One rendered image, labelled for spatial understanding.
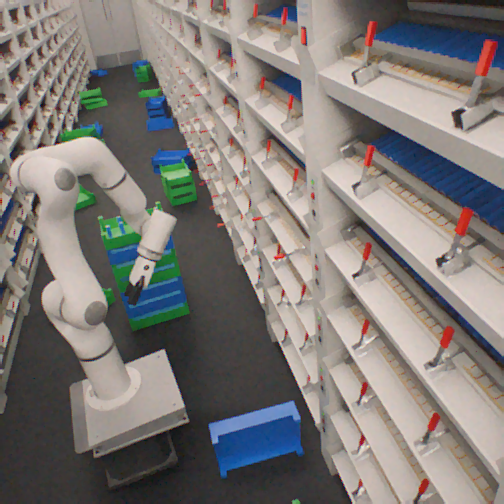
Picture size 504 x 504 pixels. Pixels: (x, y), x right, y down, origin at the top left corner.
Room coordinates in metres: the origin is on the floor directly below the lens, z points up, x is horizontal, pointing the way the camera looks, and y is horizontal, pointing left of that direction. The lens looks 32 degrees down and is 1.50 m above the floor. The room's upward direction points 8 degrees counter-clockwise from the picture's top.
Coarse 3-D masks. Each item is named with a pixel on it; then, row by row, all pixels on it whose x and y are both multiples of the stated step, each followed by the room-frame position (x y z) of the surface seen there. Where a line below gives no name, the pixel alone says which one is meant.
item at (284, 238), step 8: (256, 192) 1.61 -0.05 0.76; (264, 192) 1.61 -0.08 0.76; (272, 192) 1.60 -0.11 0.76; (256, 200) 1.61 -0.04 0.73; (264, 200) 1.61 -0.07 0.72; (264, 208) 1.55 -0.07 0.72; (272, 208) 1.53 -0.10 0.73; (280, 216) 1.45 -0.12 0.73; (272, 224) 1.43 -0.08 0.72; (280, 224) 1.41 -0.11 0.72; (296, 224) 1.36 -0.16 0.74; (280, 232) 1.36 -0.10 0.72; (280, 240) 1.32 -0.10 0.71; (288, 240) 1.30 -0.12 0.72; (296, 240) 1.28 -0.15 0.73; (288, 248) 1.26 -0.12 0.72; (296, 248) 1.24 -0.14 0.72; (296, 264) 1.16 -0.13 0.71; (304, 264) 1.15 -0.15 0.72; (304, 272) 1.11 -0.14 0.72; (304, 280) 1.08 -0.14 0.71; (312, 280) 1.01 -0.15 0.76; (312, 288) 1.01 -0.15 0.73
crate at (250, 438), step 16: (240, 416) 1.05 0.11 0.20; (256, 416) 1.05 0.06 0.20; (272, 416) 1.04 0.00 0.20; (288, 416) 1.03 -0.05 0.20; (224, 432) 1.00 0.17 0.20; (240, 432) 1.05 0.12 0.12; (256, 432) 1.06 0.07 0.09; (272, 432) 1.07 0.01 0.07; (288, 432) 1.08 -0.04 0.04; (224, 448) 1.04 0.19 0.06; (240, 448) 1.05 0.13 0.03; (256, 448) 1.06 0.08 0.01; (272, 448) 1.05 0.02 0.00; (288, 448) 1.04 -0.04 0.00; (224, 464) 1.01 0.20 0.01; (240, 464) 1.01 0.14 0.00
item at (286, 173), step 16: (256, 144) 1.61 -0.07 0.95; (272, 144) 1.55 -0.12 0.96; (256, 160) 1.54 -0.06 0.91; (272, 160) 1.45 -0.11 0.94; (288, 160) 1.38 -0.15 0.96; (272, 176) 1.38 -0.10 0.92; (288, 176) 1.32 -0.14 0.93; (304, 176) 1.24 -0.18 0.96; (288, 192) 1.20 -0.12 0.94; (304, 192) 1.19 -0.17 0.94; (304, 208) 1.12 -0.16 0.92; (304, 224) 1.05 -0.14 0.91
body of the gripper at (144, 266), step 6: (138, 258) 1.37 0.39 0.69; (144, 258) 1.34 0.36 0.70; (138, 264) 1.34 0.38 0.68; (144, 264) 1.32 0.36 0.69; (150, 264) 1.32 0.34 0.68; (132, 270) 1.37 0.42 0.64; (138, 270) 1.31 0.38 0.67; (144, 270) 1.31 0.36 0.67; (150, 270) 1.32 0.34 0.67; (132, 276) 1.33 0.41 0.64; (138, 276) 1.30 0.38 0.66; (150, 276) 1.31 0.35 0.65; (132, 282) 1.30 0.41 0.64; (138, 282) 1.30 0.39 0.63; (144, 282) 1.29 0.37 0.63; (144, 288) 1.29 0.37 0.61
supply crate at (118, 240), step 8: (152, 208) 2.08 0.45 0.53; (160, 208) 2.08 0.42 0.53; (120, 216) 2.04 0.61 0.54; (104, 224) 2.00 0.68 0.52; (112, 224) 2.03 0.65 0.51; (104, 232) 1.99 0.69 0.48; (112, 232) 1.98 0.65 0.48; (120, 232) 1.97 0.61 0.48; (128, 232) 1.96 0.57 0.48; (104, 240) 1.82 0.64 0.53; (112, 240) 1.83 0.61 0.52; (120, 240) 1.84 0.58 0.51; (128, 240) 1.85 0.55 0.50; (136, 240) 1.86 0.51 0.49; (112, 248) 1.83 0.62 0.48
